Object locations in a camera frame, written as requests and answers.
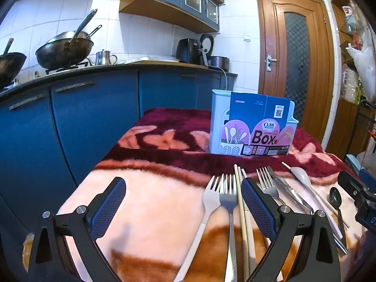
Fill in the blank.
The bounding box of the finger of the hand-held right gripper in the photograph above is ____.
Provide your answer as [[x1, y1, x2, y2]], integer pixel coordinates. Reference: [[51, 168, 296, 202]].
[[362, 167, 376, 187], [338, 170, 376, 203]]

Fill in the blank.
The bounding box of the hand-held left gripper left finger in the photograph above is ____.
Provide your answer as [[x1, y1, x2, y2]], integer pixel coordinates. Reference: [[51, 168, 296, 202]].
[[28, 177, 127, 282]]

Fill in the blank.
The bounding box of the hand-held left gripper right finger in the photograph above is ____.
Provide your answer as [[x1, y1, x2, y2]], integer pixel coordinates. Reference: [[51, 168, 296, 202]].
[[241, 177, 343, 282]]

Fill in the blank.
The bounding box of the black spoon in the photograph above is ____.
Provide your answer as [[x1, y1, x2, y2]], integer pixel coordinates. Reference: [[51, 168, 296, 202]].
[[329, 186, 348, 249]]

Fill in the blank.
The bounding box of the steel fork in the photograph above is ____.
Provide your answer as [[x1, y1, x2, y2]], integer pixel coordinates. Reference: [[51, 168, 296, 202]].
[[256, 167, 284, 206], [219, 173, 238, 282]]

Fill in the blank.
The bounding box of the steel table knife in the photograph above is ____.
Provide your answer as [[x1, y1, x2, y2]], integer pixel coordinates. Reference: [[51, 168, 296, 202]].
[[267, 166, 349, 255]]

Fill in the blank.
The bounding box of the white-handled fork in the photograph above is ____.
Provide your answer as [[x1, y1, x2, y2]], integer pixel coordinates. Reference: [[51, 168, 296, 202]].
[[173, 176, 221, 282]]

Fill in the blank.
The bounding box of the white spoon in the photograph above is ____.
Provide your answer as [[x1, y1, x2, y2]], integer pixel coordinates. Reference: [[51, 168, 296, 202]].
[[290, 166, 345, 240]]

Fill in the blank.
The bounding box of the light blue utensil box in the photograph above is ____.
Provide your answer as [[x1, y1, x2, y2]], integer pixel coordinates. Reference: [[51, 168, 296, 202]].
[[209, 90, 299, 156]]

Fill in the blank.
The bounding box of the floral fleece blanket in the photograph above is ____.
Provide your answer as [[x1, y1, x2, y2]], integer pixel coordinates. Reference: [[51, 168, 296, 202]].
[[22, 108, 376, 282]]

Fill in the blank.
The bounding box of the wooden shelf unit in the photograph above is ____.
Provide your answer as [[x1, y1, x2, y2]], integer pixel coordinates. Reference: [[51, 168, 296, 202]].
[[326, 0, 376, 159]]

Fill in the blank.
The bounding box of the blue kitchen base cabinet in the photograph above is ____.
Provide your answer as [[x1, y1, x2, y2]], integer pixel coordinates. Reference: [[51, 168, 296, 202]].
[[0, 64, 238, 241]]

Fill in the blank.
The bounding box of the white plastic bag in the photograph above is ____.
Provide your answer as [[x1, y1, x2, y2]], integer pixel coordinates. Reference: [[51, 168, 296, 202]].
[[345, 28, 376, 103]]

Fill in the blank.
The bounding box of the brown wooden door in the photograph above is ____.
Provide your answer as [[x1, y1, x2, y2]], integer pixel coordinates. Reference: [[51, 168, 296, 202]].
[[255, 0, 334, 151]]

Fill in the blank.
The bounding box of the black gas stove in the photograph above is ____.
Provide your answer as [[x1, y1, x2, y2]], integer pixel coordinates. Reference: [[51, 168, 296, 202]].
[[45, 60, 89, 75]]

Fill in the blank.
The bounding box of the steel kettle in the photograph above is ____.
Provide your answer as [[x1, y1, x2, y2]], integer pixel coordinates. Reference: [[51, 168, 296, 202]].
[[88, 49, 118, 66]]

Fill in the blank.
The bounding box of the black rice cooker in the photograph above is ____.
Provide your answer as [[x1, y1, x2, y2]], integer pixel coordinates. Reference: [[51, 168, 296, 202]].
[[200, 34, 230, 69]]

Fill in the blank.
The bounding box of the large black wok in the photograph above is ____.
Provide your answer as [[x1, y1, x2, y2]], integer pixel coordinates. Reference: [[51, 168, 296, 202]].
[[35, 25, 103, 70]]

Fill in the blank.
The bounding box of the small black wok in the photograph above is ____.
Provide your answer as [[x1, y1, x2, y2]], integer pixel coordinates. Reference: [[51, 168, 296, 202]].
[[0, 38, 27, 88]]

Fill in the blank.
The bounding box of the black air fryer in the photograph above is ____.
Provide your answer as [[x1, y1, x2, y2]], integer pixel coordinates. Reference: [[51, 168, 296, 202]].
[[176, 38, 204, 64]]

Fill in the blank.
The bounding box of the steel ladle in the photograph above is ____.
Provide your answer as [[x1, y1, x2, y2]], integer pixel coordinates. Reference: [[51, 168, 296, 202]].
[[69, 9, 98, 46]]

